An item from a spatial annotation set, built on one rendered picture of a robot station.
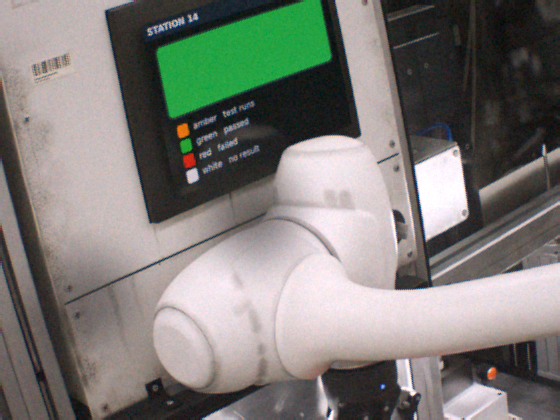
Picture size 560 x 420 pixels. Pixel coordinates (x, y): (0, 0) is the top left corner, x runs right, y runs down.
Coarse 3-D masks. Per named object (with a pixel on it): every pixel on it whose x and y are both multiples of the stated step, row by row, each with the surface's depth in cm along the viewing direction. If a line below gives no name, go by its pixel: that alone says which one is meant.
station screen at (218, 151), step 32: (224, 0) 103; (256, 0) 105; (288, 0) 108; (320, 0) 110; (160, 32) 100; (192, 32) 102; (160, 64) 100; (320, 64) 111; (160, 96) 101; (256, 96) 107; (288, 96) 109; (320, 96) 112; (192, 128) 103; (224, 128) 105; (256, 128) 108; (288, 128) 110; (320, 128) 112; (192, 160) 104; (224, 160) 106; (256, 160) 108
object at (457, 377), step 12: (444, 360) 166; (456, 360) 165; (468, 360) 164; (444, 372) 163; (456, 372) 163; (468, 372) 165; (444, 384) 162; (456, 384) 164; (468, 384) 165; (444, 396) 162; (456, 396) 164
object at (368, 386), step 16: (368, 368) 109; (384, 368) 109; (336, 384) 109; (352, 384) 109; (368, 384) 109; (384, 384) 110; (336, 400) 110; (352, 400) 109; (368, 400) 109; (384, 400) 113; (336, 416) 111; (352, 416) 112
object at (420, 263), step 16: (384, 32) 120; (384, 48) 121; (400, 112) 123; (400, 128) 124; (400, 144) 124; (416, 208) 127; (416, 224) 127; (416, 240) 128; (400, 272) 127; (416, 368) 131; (432, 368) 133; (416, 384) 131; (432, 384) 133
